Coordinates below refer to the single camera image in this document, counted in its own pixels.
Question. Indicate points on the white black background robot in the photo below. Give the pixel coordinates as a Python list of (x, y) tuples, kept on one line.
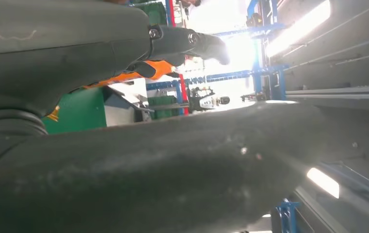
[(208, 102)]

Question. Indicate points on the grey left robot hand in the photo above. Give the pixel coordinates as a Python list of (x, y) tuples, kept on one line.
[(59, 48)]

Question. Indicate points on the blue metal rack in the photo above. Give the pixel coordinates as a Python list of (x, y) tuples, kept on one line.
[(229, 76)]

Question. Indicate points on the green plastic crate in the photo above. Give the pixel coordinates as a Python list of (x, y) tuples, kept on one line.
[(155, 13), (163, 103)]

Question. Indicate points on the white table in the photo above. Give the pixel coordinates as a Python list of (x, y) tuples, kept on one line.
[(118, 115)]

